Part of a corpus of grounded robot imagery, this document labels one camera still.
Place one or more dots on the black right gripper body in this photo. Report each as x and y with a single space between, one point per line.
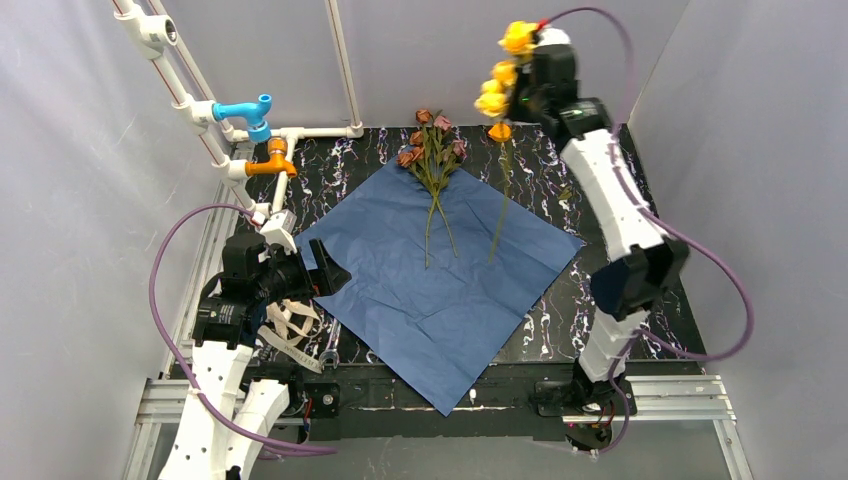
523 92

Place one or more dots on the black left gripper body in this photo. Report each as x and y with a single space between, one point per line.
317 268

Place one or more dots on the yellow fake flower bunch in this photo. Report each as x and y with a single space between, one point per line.
493 102

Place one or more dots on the blue wrapping paper sheet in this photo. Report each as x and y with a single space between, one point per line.
439 327

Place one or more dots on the brown pink fake flower bunch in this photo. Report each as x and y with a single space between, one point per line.
435 154

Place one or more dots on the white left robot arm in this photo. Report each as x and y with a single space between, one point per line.
222 427

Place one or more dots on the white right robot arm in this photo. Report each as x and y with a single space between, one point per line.
643 258

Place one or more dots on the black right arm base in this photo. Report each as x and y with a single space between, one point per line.
587 407

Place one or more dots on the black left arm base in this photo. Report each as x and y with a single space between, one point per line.
311 401

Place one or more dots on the cream printed ribbon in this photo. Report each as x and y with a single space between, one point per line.
288 324

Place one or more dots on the orange plastic piece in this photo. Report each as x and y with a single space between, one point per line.
500 132

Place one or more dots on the silver open-end wrench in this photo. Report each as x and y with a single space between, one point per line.
329 357

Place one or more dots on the orange plastic tap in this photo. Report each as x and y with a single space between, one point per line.
277 149

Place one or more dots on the blue plastic tap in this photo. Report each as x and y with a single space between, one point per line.
253 113

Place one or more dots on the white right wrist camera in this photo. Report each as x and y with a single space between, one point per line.
549 35

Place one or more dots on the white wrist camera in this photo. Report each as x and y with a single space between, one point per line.
277 230
549 35

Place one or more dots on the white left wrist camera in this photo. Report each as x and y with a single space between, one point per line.
277 230

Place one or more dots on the white pvc pipe frame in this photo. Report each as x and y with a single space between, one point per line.
155 35

